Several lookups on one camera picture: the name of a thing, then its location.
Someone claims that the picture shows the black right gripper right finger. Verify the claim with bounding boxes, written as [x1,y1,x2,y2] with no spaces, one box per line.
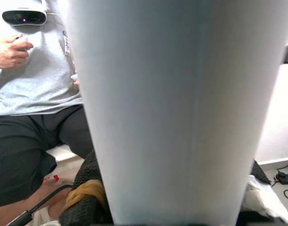
[238,160,288,226]

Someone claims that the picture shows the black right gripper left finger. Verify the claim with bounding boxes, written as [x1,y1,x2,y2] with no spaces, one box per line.
[58,149,112,226]

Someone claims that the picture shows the white plastic table leg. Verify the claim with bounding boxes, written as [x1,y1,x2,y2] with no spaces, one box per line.
[65,0,288,226]

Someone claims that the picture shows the person right hand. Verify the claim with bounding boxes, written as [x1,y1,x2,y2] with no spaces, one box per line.
[0,33,35,71]

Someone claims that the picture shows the yellow rubber band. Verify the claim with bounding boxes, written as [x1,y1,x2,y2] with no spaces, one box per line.
[62,179,107,212]

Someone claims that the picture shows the black power strip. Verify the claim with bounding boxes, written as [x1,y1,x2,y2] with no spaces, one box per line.
[275,169,288,186]

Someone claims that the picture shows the white bench seat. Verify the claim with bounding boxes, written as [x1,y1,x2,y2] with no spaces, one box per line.
[46,143,86,163]

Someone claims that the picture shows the small red plastic piece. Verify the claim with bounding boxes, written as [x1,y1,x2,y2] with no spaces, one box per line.
[42,174,59,184]

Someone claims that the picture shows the person bare leg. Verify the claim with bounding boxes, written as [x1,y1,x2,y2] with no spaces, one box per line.
[32,178,75,221]

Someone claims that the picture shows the person black shorts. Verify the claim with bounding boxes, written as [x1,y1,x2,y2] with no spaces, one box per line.
[0,105,95,209]

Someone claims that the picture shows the white handheld controller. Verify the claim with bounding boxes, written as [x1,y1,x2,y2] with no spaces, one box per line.
[70,73,81,87]

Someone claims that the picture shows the person grey shirt torso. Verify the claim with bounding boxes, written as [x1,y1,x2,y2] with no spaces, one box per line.
[0,0,85,118]

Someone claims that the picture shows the white VR headset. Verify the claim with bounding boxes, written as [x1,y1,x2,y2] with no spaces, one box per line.
[1,0,49,26]

